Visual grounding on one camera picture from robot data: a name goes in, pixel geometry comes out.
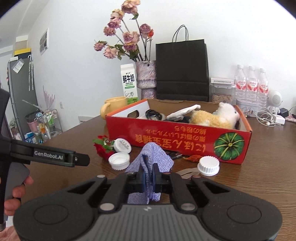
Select white fabric glove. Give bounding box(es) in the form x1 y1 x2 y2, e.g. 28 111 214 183
166 104 201 121

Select dark grey refrigerator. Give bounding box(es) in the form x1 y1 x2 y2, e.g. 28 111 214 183
8 58 38 140

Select blue knit cloth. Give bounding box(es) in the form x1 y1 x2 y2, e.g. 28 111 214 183
126 142 174 205

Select black paper shopping bag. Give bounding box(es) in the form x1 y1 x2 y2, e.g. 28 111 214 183
156 25 209 102

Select red artificial rose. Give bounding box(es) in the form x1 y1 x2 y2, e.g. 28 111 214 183
93 135 115 161

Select white bottle cap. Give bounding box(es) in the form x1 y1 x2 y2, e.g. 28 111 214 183
108 152 130 171

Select purple textured vase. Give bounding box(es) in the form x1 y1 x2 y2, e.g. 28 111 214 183
135 60 157 99

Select white round robot toy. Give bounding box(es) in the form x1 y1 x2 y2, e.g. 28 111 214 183
267 90 282 114

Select black power adapter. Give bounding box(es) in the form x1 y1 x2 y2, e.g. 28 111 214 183
279 108 289 118

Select clear seed storage container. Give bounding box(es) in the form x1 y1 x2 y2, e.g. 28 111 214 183
210 83 235 104

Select short black USB cable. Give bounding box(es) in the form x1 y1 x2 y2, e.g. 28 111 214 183
165 151 184 160

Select wire rack with items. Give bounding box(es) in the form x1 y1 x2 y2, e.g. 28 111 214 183
24 109 63 144

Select orange dried leaf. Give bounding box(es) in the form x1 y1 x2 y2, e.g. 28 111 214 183
183 155 202 163

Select person's left hand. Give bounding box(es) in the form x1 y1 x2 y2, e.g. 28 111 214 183
1 176 34 241

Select red orange cardboard box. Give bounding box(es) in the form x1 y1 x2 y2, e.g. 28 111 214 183
105 99 252 164

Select water bottle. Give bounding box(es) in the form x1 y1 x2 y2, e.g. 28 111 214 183
246 66 258 103
257 68 269 108
234 65 247 101

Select white labelled jar lid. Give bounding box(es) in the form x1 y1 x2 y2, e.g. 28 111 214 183
113 138 132 154

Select coiled black cable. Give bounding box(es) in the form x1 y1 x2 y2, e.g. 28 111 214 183
145 109 165 121

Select pink flat item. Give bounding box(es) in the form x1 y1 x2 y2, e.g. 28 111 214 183
285 115 296 123

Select yellow white plush toy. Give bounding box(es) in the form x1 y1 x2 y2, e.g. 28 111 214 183
190 102 240 129

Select flat white red box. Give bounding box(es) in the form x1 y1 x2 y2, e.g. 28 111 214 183
210 77 234 85

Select white wired earphones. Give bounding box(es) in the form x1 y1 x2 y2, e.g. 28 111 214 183
255 108 276 127

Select yellow ceramic mug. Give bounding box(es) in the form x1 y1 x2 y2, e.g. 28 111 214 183
100 96 127 120

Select dried pink rose bouquet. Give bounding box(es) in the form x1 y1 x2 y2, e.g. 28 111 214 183
93 1 154 63

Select paper notice on wall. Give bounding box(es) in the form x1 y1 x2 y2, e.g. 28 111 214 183
39 28 49 55

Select middle water bottle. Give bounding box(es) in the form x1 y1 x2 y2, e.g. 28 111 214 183
246 66 258 103

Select white green milk carton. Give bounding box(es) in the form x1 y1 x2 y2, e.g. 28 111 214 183
120 64 138 104

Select left water bottle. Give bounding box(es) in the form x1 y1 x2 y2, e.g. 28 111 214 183
234 65 247 101

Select large white ribbed cap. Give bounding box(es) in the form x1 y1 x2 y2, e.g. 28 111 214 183
197 156 220 177

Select right water bottle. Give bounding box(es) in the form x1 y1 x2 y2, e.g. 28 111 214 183
257 68 269 108

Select white charger block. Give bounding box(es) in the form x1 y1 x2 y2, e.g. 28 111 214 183
274 115 285 125

